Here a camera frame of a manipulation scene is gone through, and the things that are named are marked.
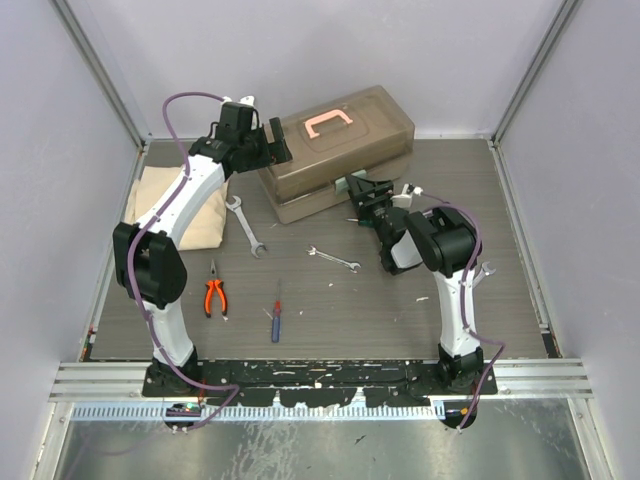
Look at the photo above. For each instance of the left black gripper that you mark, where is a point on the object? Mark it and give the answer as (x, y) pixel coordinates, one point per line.
(273, 153)

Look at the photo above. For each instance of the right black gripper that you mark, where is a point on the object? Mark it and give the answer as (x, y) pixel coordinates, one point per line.
(357, 187)

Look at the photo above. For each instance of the brown translucent toolbox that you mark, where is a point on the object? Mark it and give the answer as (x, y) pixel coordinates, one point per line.
(366, 134)

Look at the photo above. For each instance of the silver wrench near right arm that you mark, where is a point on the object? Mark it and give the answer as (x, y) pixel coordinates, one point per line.
(485, 271)

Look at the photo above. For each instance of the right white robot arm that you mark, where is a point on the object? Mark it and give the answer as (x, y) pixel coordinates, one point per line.
(447, 243)

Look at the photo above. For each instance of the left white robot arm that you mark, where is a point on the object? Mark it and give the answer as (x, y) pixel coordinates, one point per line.
(148, 264)

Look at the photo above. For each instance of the small silver wrench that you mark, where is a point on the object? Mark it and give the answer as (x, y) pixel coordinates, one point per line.
(352, 266)

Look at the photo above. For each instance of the large silver wrench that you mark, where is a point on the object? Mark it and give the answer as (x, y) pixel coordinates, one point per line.
(256, 247)

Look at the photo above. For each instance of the beige cloth bag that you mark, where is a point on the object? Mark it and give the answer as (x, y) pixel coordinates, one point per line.
(205, 230)

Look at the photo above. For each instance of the green handled screwdriver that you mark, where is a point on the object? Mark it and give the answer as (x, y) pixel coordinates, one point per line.
(354, 220)

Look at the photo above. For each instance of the orange handled pliers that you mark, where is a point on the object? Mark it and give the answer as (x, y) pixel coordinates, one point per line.
(214, 287)

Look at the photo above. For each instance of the blue handled screwdriver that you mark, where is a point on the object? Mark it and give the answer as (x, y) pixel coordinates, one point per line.
(276, 316)

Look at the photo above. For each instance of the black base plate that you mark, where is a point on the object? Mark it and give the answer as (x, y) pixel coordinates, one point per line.
(326, 383)

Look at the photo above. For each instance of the slotted cable duct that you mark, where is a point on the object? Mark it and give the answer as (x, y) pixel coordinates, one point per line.
(167, 411)

